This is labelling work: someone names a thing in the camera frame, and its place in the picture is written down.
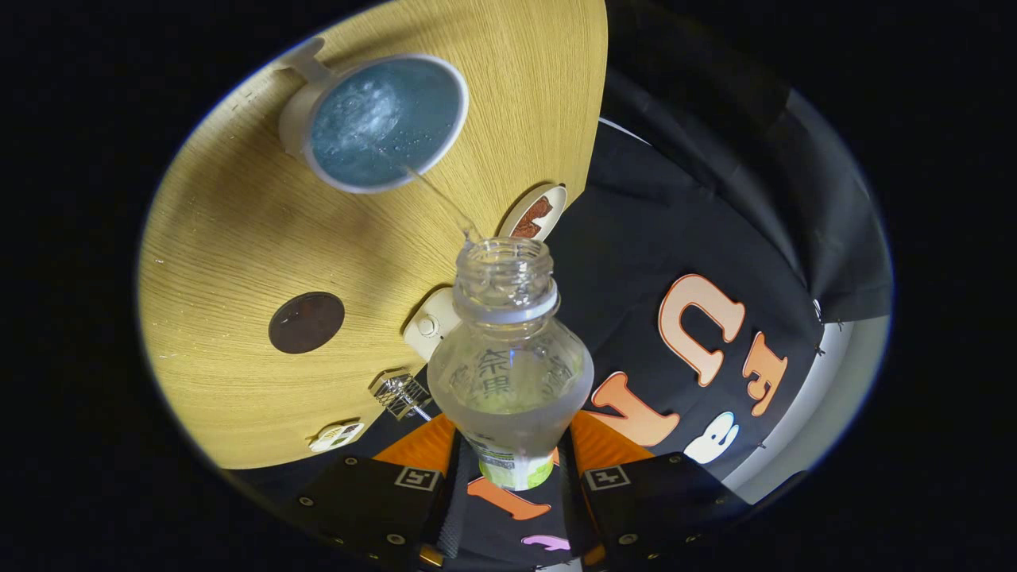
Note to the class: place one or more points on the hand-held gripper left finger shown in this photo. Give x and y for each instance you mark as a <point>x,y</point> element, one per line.
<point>451,508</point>

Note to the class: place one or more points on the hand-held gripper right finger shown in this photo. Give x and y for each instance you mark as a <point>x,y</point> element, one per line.
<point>576,508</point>

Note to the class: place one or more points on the clear plastic juice bottle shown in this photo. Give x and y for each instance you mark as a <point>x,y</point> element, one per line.
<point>508,381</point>

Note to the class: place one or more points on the dark brown round coaster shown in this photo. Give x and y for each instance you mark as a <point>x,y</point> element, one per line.
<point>306,322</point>

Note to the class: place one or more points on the white cup with blue inside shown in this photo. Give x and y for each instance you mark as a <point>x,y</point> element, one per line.
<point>381,119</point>

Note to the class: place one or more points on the metal mesh holder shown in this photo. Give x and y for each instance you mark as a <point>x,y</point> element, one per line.
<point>401,393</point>

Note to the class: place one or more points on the white divided dish with beans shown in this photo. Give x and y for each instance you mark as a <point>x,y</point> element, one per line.
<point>338,436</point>

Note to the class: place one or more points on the white toaster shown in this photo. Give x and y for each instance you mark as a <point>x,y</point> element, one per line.
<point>429,326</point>

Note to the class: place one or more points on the red meat piece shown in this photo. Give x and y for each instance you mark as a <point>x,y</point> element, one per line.
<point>542,213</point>
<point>524,229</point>

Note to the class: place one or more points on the round plate with meat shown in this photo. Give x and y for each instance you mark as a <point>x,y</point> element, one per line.
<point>556,202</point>

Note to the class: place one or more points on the wooden table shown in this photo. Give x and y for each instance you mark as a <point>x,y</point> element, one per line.
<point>230,238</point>

